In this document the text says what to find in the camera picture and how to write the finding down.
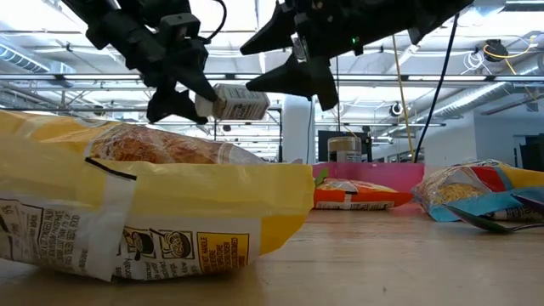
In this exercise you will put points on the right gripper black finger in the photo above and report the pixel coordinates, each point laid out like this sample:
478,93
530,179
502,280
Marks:
272,34
297,81

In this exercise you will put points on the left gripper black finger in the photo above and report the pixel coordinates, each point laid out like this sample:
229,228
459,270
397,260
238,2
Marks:
197,81
170,108

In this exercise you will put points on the white-lid spice jar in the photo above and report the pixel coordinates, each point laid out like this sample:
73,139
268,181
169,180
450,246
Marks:
238,102

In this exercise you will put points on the orange ramen noodle packet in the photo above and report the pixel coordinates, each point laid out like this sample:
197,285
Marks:
361,196

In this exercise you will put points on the multicoloured ramen noodle packet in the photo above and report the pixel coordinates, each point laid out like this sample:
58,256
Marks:
467,187

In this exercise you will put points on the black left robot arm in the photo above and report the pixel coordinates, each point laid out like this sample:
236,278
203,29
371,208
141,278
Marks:
98,21

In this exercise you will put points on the white pillar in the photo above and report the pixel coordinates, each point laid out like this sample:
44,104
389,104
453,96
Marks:
297,132

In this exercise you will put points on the black screen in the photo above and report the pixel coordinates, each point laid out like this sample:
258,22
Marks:
323,146

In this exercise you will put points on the yellow ramen noodle packet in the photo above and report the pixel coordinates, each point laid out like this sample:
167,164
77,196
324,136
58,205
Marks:
170,200

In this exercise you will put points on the red plastic tray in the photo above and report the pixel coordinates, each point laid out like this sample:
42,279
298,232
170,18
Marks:
382,175

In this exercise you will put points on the dark cabinet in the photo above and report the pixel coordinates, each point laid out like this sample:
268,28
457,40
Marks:
531,153

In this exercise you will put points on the iridescent purple spoon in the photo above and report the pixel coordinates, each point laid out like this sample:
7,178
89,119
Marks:
480,221

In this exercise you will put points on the dark iridescent spoon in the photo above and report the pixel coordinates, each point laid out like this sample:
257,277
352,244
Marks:
531,202

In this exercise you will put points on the distant black frame stand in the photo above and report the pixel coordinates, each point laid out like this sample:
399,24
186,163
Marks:
281,140

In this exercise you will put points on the long ceiling light rail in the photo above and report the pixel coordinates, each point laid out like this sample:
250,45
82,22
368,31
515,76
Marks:
64,77

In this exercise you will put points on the ribbed ventilation duct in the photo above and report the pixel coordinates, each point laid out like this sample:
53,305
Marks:
21,59

